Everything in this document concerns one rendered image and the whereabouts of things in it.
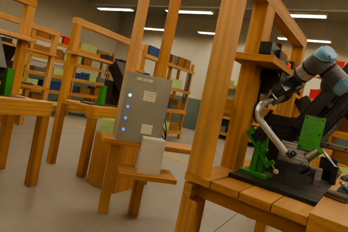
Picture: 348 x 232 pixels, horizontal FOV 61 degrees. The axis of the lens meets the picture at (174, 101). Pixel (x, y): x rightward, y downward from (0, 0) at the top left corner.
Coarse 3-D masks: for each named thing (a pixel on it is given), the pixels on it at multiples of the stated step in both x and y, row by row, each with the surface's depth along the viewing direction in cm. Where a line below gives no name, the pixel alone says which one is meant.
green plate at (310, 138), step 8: (304, 120) 177; (312, 120) 174; (320, 120) 172; (304, 128) 175; (312, 128) 173; (320, 128) 171; (304, 136) 173; (312, 136) 171; (320, 136) 169; (304, 144) 172; (312, 144) 170
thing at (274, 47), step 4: (260, 44) 168; (264, 44) 167; (268, 44) 165; (272, 44) 164; (260, 48) 168; (264, 48) 166; (268, 48) 165; (272, 48) 166; (276, 48) 171; (260, 52) 167; (264, 52) 166; (268, 52) 165; (272, 52) 167; (276, 52) 172; (276, 56) 174
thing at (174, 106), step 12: (144, 48) 653; (156, 48) 691; (144, 60) 654; (156, 60) 685; (180, 60) 799; (168, 72) 754; (192, 72) 845; (180, 84) 812; (168, 108) 800; (180, 108) 849; (168, 120) 865; (180, 120) 858; (168, 132) 792; (180, 132) 850
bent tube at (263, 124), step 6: (264, 102) 136; (270, 102) 138; (258, 108) 133; (258, 114) 131; (258, 120) 131; (264, 120) 131; (264, 126) 129; (270, 132) 128; (270, 138) 129; (276, 138) 128; (276, 144) 128; (282, 144) 127; (282, 150) 126
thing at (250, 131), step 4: (252, 128) 162; (248, 132) 163; (252, 132) 161; (252, 136) 163; (252, 140) 161; (256, 140) 161; (260, 148) 160; (264, 148) 158; (260, 152) 158; (264, 152) 158; (260, 156) 158; (268, 156) 158; (264, 160) 156; (272, 160) 156; (264, 164) 156; (268, 164) 156; (272, 164) 155
